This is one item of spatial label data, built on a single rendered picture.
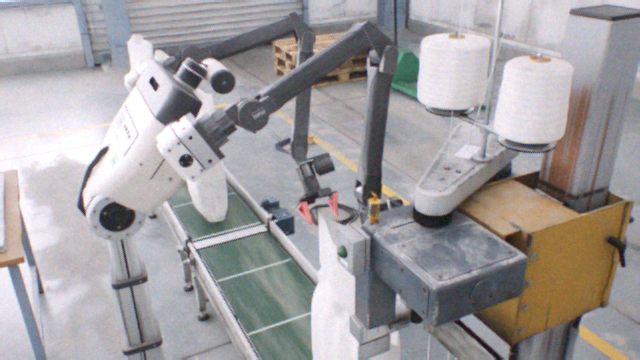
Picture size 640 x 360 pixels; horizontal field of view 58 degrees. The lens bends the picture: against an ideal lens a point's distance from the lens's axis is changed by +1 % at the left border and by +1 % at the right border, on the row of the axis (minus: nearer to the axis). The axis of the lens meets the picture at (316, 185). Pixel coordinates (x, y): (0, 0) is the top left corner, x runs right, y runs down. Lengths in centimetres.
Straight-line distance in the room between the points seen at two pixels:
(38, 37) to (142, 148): 709
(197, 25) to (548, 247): 781
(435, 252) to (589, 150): 45
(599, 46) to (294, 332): 163
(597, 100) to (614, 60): 9
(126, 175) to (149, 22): 713
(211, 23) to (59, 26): 205
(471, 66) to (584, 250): 51
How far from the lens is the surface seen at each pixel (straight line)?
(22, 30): 857
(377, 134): 153
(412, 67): 697
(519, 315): 144
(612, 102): 144
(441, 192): 126
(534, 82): 121
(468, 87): 141
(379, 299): 136
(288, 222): 323
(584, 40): 139
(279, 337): 243
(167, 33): 874
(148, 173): 156
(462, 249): 122
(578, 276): 153
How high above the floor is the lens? 198
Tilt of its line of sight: 26 degrees down
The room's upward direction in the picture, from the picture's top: 1 degrees counter-clockwise
